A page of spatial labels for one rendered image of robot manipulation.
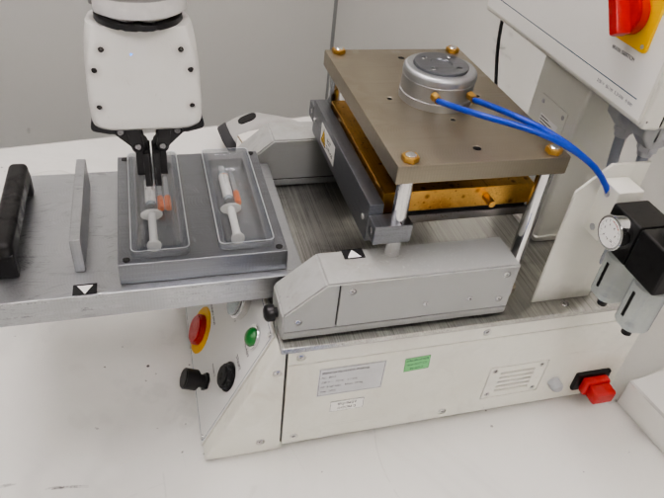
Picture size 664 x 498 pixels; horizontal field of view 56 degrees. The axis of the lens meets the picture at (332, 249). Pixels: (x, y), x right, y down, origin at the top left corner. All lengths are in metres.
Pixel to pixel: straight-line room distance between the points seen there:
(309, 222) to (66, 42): 1.50
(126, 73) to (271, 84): 1.77
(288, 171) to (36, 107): 1.50
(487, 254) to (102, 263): 0.39
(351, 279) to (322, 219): 0.20
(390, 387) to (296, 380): 0.12
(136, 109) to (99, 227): 0.16
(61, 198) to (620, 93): 0.60
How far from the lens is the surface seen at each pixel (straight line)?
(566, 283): 0.75
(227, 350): 0.75
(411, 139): 0.62
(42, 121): 2.28
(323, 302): 0.61
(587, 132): 0.78
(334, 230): 0.78
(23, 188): 0.74
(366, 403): 0.74
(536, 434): 0.86
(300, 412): 0.72
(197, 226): 0.67
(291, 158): 0.83
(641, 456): 0.90
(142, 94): 0.61
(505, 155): 0.63
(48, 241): 0.72
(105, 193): 0.78
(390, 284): 0.62
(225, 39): 2.25
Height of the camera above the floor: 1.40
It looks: 39 degrees down
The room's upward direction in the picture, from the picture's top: 7 degrees clockwise
